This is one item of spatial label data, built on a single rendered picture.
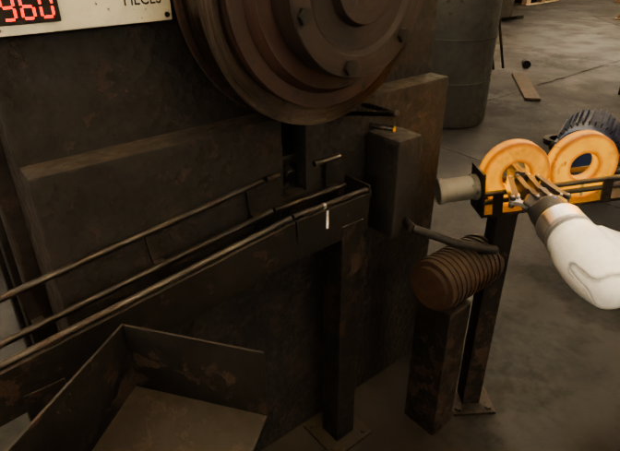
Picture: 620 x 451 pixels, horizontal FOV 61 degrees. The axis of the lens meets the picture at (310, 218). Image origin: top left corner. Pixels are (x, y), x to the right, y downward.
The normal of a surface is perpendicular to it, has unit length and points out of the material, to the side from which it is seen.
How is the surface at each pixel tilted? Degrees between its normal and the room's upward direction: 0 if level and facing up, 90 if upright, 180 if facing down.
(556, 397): 0
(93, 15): 90
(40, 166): 0
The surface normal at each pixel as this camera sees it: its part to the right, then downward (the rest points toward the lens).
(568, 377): 0.00, -0.88
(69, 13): 0.63, 0.36
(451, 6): -0.33, 0.45
